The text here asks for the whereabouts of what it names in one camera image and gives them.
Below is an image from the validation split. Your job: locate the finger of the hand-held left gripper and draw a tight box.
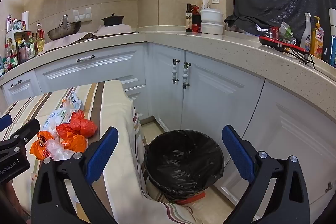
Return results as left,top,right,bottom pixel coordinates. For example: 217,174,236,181
0,114,12,133
0,118,41,159

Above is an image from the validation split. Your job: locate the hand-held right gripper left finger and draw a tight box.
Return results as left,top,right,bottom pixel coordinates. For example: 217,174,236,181
31,127,119,224

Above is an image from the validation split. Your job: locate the striped tablecloth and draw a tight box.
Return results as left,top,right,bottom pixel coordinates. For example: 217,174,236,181
0,80,200,224

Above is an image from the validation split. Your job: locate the cluster of condiment bottles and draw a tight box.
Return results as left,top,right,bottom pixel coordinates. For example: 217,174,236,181
0,14,45,76

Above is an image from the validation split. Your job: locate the person's left forearm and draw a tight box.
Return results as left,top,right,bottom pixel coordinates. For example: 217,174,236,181
0,182,29,222

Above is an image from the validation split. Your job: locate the yellow cooking oil bottle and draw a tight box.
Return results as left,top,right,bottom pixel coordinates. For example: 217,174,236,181
35,27,45,54

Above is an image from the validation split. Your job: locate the trash bin with black bag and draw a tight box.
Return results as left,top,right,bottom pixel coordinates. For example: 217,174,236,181
144,130,225,206

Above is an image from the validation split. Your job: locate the beige stove cover cloth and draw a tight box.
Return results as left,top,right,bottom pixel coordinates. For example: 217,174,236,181
43,25,138,54

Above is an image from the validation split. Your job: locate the large white toothpaste tube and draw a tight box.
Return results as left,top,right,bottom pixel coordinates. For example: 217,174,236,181
39,111,63,133

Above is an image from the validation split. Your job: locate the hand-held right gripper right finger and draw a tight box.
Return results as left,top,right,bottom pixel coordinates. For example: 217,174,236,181
222,125,311,224

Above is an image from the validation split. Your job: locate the white packet with green print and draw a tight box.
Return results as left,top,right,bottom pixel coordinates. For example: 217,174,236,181
56,108,72,123

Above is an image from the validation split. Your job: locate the yellow dish soap bottle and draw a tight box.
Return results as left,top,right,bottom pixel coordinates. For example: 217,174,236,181
310,16,324,59

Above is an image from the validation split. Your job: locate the steel wok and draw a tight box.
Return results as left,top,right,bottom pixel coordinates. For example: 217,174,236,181
47,15,82,41

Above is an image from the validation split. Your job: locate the small blue white packet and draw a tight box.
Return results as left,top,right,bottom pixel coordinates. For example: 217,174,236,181
69,92,82,110

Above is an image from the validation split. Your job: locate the orange plastic bag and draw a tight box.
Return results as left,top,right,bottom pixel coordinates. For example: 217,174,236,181
62,134,88,152
56,124,76,140
71,110,98,138

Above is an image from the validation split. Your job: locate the red tray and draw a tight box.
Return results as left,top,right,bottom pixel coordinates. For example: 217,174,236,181
259,27,310,56

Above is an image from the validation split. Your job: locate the white double wall socket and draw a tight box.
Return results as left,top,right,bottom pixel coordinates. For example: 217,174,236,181
73,7,92,21

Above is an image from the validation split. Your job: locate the white spray bottle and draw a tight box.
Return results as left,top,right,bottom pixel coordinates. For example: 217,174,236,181
301,13,312,53

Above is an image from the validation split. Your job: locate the translucent white plastic bag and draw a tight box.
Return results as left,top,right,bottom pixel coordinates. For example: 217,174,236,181
47,139,75,161

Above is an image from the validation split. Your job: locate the black lidded pot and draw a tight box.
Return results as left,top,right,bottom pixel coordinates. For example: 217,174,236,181
101,13,125,27

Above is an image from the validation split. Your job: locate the orange snack wrapper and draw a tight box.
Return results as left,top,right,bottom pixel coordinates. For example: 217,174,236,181
29,132,54,160

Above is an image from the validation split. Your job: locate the dark olive oil bottle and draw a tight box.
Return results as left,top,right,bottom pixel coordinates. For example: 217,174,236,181
185,3,193,32

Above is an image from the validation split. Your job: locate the white kitchen cabinet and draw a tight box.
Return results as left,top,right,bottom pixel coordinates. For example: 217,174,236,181
0,42,336,214

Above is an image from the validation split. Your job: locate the paper towel roll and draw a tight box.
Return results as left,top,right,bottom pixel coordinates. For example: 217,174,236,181
21,10,29,30

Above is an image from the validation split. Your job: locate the black cable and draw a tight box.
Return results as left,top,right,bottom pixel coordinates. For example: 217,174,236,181
283,45,316,68

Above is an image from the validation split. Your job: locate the white lidded bowl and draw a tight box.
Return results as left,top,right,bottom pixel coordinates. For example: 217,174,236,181
200,9,223,24
201,21,225,35

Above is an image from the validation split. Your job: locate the red box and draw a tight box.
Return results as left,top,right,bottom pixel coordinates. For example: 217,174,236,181
192,5,202,33

